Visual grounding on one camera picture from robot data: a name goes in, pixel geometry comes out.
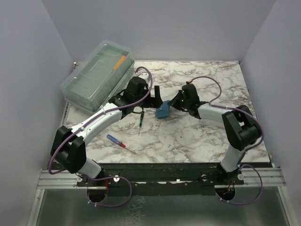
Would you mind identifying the blue red screwdriver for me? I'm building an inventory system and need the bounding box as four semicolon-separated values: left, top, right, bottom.
106;134;136;154

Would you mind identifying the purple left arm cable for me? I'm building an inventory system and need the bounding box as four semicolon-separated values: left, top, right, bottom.
48;66;155;175

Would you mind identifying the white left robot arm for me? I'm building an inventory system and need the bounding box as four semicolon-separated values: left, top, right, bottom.
48;77;163;186

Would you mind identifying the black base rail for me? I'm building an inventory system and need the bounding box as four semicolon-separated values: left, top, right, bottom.
47;160;273;196

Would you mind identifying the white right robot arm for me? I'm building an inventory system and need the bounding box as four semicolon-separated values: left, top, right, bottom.
168;83;262;185

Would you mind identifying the green black screwdriver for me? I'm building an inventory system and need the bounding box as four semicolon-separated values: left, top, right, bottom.
138;111;144;135

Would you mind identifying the clear plastic storage box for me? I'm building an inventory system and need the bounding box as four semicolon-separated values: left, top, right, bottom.
61;41;135;113

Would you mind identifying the aluminium frame rail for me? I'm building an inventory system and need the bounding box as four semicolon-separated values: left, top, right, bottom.
37;165;286;190

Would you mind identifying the blue leather card holder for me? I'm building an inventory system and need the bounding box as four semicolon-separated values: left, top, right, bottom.
155;100;170;119

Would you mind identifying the orange pen in box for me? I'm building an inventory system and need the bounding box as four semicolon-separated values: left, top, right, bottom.
113;55;126;71

